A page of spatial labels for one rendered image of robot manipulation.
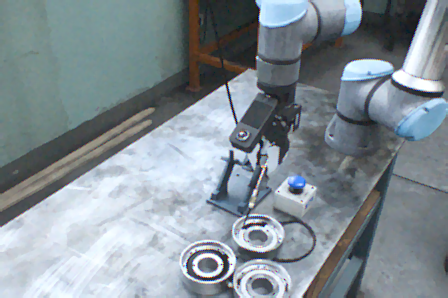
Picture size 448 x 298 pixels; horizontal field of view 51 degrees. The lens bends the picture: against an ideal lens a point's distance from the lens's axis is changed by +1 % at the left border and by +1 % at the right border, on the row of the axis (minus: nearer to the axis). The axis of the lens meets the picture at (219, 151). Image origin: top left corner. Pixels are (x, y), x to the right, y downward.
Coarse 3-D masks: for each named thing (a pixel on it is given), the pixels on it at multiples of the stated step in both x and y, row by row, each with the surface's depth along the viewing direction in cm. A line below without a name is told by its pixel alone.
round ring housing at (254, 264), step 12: (252, 264) 87; (264, 264) 87; (276, 264) 86; (240, 276) 85; (252, 276) 85; (264, 276) 85; (288, 276) 84; (252, 288) 86; (276, 288) 83; (288, 288) 83
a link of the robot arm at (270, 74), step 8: (264, 64) 80; (272, 64) 79; (296, 64) 80; (264, 72) 81; (272, 72) 80; (280, 72) 80; (288, 72) 80; (296, 72) 81; (264, 80) 82; (272, 80) 81; (280, 80) 81; (288, 80) 81; (296, 80) 83
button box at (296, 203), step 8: (288, 184) 105; (280, 192) 103; (288, 192) 103; (296, 192) 102; (304, 192) 103; (312, 192) 103; (280, 200) 103; (288, 200) 102; (296, 200) 101; (304, 200) 101; (312, 200) 105; (280, 208) 104; (288, 208) 103; (296, 208) 102; (304, 208) 102; (296, 216) 103
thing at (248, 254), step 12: (252, 216) 97; (264, 216) 97; (240, 228) 96; (252, 228) 96; (264, 228) 96; (276, 228) 96; (264, 240) 96; (240, 252) 91; (252, 252) 89; (264, 252) 89; (276, 252) 91
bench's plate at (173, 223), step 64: (192, 128) 133; (320, 128) 135; (384, 128) 136; (64, 192) 108; (128, 192) 109; (192, 192) 109; (320, 192) 110; (0, 256) 92; (64, 256) 92; (128, 256) 92; (320, 256) 94
